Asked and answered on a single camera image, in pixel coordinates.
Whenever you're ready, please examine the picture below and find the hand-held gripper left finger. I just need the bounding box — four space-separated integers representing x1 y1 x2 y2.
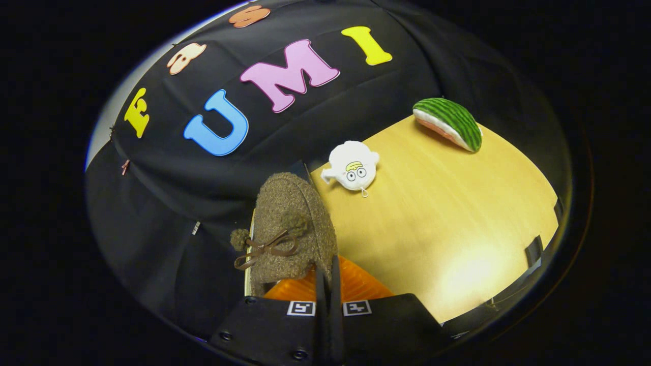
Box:
210 264 329 364

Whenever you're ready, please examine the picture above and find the watermelon slice plush toy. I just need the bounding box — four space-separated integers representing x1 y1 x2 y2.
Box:
412 98 483 153

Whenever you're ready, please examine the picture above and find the brown fuzzy shoe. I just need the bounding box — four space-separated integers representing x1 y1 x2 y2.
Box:
230 172 339 298

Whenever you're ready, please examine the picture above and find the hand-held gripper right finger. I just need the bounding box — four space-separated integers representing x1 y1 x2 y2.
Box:
328 256 443 364

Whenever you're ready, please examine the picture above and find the white plush toy with eyes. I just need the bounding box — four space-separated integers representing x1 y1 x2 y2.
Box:
320 141 380 198

